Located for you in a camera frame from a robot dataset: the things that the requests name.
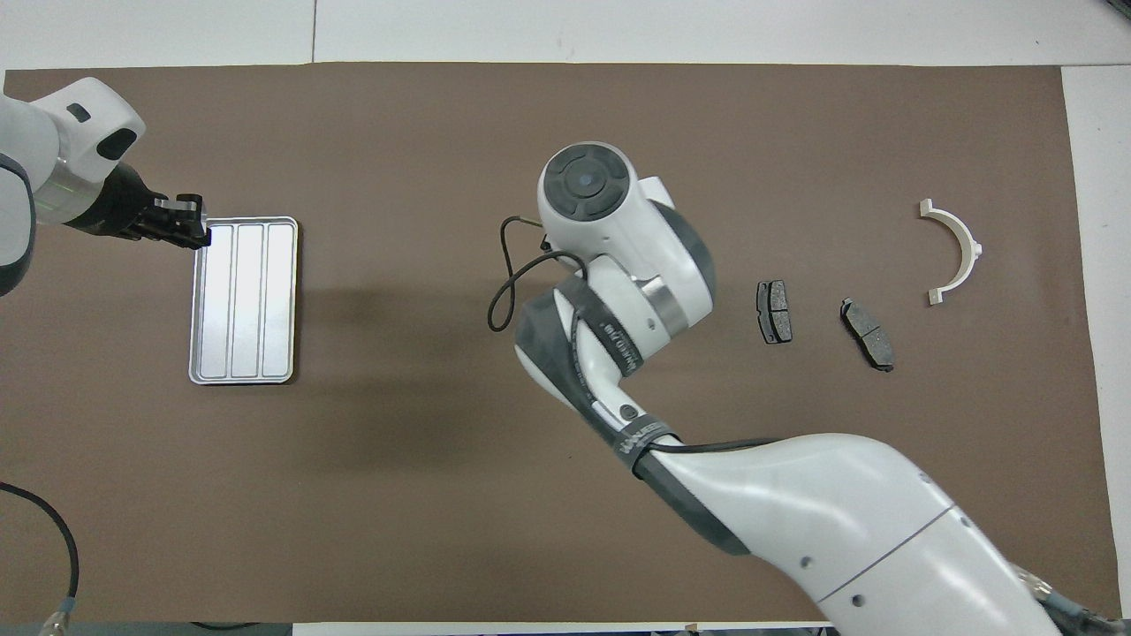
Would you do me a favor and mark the silver metal tray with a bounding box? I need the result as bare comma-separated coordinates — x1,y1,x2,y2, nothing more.
188,216,300,386

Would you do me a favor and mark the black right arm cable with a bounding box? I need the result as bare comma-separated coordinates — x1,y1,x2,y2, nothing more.
488,216,783,456

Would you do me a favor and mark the black left base cable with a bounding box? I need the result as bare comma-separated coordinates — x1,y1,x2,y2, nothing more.
0,481,80,636

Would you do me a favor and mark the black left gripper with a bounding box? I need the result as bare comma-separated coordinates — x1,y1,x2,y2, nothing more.
64,163,213,250

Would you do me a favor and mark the black base cable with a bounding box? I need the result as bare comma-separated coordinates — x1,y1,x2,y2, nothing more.
0,481,80,636
1016,565,1131,636

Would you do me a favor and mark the white curved plastic bracket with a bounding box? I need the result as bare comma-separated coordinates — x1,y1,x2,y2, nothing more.
919,199,983,306

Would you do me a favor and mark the dark grey brake pad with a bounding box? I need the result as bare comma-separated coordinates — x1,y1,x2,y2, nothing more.
839,298,896,373
755,280,793,345

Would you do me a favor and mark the brown table mat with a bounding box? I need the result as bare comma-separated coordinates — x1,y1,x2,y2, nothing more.
0,62,1123,625

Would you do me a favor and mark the black right base cable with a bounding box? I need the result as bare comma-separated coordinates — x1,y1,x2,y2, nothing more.
1016,565,1131,636

